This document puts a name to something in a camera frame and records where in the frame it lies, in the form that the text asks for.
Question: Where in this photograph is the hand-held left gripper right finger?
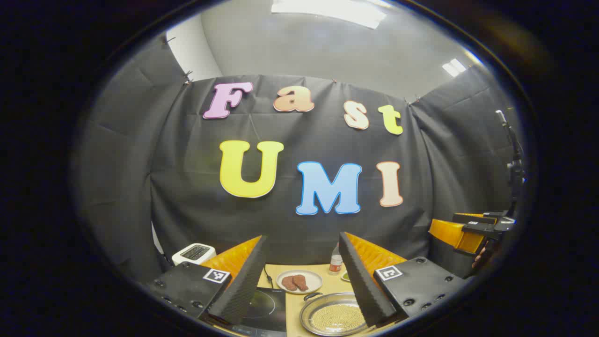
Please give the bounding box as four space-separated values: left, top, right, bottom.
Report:
339 232 468 328

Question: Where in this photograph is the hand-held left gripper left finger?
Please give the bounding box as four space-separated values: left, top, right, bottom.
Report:
145 235 268 327

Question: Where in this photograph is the black induction cooktop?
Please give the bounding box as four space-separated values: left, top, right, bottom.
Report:
232 287 287 337

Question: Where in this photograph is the stainless steel pot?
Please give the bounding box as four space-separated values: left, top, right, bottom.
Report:
299 292 370 337

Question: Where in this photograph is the clear plastic water bottle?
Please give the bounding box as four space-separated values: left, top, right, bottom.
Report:
329 243 343 275

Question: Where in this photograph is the pile of yellow soybeans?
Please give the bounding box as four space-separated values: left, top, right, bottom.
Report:
310 303 366 332

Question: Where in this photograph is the white round plate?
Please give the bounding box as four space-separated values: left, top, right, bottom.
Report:
276 270 323 294

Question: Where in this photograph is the white toaster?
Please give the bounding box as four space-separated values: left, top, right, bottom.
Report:
171 243 217 266

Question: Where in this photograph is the small ceiling light panel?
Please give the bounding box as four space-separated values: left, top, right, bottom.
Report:
442 58 468 78

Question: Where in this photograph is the large ceiling light panel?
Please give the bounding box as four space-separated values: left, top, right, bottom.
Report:
270 0 387 29

